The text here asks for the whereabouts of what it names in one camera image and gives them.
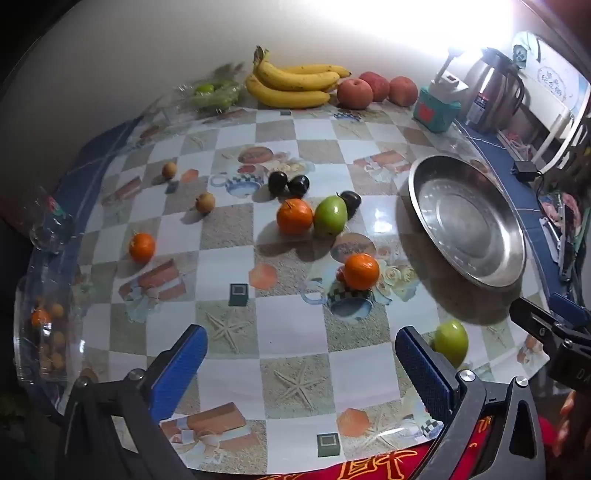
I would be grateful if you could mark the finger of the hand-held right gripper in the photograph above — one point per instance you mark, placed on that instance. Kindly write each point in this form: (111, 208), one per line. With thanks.
(569, 305)
(531, 317)

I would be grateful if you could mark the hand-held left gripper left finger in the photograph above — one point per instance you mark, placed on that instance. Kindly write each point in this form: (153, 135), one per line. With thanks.
(181, 373)

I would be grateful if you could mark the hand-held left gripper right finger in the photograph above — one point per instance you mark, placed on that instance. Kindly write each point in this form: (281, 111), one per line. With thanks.
(424, 374)

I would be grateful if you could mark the green apple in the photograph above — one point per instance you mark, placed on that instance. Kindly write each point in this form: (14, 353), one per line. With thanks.
(330, 214)
(451, 344)

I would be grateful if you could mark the stainless steel plate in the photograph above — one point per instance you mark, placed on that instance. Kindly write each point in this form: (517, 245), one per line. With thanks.
(466, 221)

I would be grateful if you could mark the orange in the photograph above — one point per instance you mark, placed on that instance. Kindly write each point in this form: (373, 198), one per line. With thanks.
(141, 247)
(294, 216)
(361, 271)

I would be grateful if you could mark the small brown pear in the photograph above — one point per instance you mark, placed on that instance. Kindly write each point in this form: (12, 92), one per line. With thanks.
(205, 202)
(169, 170)

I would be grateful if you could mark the dark plum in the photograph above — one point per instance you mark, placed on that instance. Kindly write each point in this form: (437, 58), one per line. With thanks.
(299, 183)
(278, 181)
(352, 201)

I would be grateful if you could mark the pile of small green fruits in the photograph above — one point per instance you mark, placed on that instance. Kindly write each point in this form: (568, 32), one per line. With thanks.
(210, 92)

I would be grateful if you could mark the person's right hand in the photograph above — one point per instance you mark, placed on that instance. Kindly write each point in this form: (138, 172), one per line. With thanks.
(569, 420)

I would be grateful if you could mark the colourful printed packets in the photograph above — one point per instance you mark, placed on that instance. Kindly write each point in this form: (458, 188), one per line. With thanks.
(561, 221)

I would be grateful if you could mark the red cloth with gold print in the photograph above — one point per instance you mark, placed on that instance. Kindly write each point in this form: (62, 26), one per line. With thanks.
(397, 466)

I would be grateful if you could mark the checkered printed tablecloth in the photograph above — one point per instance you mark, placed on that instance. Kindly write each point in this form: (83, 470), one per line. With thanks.
(277, 323)

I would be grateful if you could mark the blue plaid cloth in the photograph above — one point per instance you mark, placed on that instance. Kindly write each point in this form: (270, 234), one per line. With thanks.
(517, 198)

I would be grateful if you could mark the black power adapter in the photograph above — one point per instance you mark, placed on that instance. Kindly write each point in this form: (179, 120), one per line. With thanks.
(524, 168)

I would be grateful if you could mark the clear plastic tub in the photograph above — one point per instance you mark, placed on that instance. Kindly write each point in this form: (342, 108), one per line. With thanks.
(27, 350)

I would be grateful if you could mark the glass mug with round label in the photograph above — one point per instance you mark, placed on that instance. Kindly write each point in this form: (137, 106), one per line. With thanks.
(51, 226)

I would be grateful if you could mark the stainless steel kettle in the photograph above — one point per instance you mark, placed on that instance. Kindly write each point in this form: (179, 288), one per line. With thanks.
(491, 92)

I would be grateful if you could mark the teal box with red label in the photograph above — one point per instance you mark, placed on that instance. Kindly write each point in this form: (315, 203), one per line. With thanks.
(434, 111)

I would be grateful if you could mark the red apple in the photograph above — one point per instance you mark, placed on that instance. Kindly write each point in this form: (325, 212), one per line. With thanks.
(377, 83)
(403, 91)
(354, 93)

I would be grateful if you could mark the yellow banana bunch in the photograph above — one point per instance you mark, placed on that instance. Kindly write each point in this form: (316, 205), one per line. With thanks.
(286, 97)

